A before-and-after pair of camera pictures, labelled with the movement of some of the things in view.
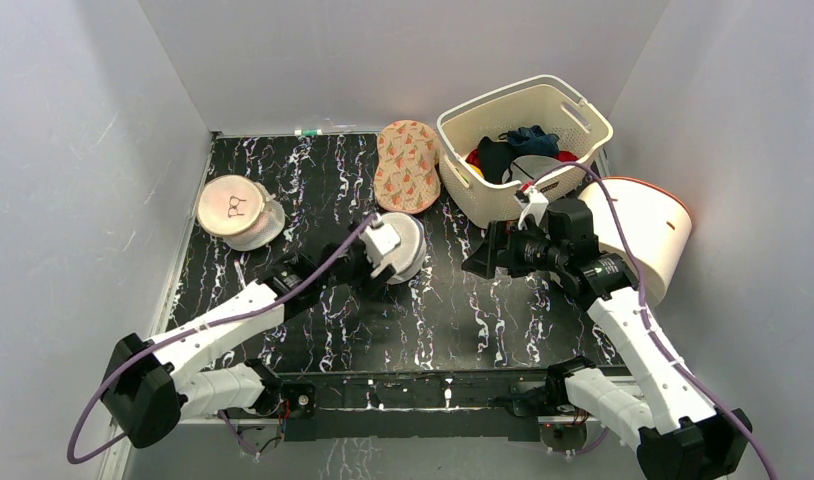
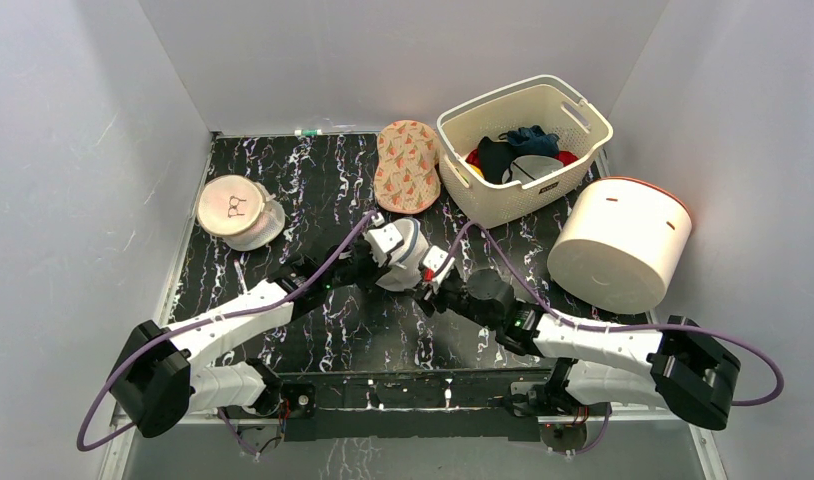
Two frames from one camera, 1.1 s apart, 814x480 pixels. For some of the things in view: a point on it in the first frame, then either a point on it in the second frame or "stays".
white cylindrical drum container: (657, 227) stays
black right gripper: (501, 244) to (440, 291)
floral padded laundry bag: (406, 180) stays
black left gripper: (365, 284) stays
